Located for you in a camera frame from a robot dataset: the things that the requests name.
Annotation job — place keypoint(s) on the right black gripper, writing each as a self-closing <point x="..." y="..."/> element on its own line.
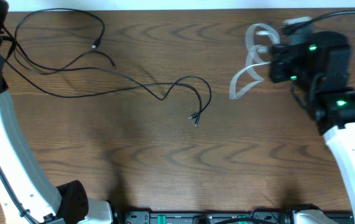
<point x="275" y="56"/>

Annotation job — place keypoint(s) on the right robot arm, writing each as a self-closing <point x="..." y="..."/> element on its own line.
<point x="318" y="64"/>

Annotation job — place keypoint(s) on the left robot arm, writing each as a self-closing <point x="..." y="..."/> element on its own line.
<point x="26" y="194"/>

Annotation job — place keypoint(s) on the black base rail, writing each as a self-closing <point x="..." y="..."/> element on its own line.
<point x="258" y="215"/>

